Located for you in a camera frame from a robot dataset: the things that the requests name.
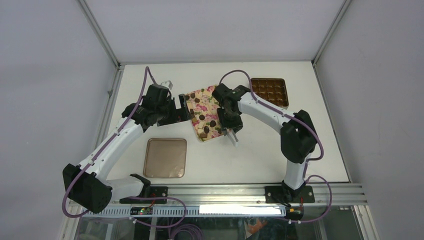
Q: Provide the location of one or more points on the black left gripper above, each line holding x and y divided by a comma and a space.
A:
179, 114

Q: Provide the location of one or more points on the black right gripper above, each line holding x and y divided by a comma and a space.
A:
224, 124

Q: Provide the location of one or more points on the silver metal tongs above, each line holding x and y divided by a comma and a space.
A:
232, 137

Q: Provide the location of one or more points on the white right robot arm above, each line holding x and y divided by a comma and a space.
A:
298, 137

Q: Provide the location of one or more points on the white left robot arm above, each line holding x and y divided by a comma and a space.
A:
86, 183

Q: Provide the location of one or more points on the dark heart chocolate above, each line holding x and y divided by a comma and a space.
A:
212, 123

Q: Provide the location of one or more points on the white rectangular chocolate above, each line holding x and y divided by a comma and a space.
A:
201, 125

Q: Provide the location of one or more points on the gold chocolate box with dividers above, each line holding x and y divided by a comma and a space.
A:
273, 90

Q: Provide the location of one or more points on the floral rectangular tray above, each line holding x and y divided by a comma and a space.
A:
201, 102

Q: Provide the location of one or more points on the gold box lid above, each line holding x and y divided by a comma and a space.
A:
165, 158

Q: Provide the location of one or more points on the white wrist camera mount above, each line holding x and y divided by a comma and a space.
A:
167, 84

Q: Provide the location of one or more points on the aluminium mounting rail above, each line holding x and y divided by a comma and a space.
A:
343, 194

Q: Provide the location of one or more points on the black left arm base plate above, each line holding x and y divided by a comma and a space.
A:
149, 194

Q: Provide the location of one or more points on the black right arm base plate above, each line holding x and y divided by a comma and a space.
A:
277, 194

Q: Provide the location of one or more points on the white slotted cable duct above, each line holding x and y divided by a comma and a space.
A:
204, 210

